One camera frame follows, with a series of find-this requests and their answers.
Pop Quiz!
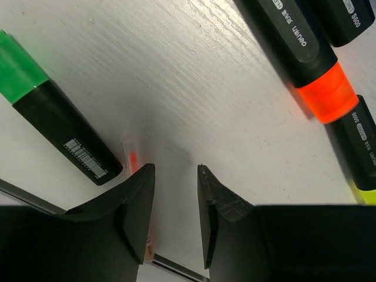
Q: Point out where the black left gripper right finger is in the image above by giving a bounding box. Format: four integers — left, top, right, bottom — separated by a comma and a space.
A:
197, 164, 375, 281

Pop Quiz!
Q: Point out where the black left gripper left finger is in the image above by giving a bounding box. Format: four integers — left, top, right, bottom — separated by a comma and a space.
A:
1, 163, 155, 281

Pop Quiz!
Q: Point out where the yellow cap black highlighter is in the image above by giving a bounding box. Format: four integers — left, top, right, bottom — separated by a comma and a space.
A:
325, 95, 375, 206

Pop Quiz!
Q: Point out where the green cap black highlighter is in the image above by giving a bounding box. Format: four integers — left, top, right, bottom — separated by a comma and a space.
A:
1, 31, 123, 186

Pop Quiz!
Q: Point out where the orange cap black highlighter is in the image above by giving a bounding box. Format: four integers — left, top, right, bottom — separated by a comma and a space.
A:
234, 0, 360, 125

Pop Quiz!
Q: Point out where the pink cap black highlighter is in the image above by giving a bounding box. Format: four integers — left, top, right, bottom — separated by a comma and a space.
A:
305, 0, 375, 48

